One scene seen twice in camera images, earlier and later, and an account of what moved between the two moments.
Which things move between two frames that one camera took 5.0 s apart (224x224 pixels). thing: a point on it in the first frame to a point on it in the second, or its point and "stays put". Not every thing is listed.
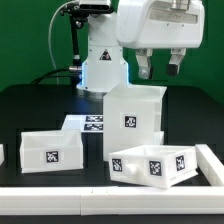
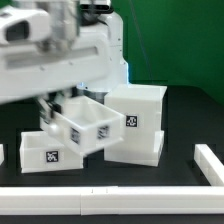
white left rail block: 2,158 stays put
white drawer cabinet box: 132,117 stays put
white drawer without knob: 50,151 stays put
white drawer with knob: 153,165 to 85,123
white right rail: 210,165 stays put
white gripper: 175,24 to 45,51
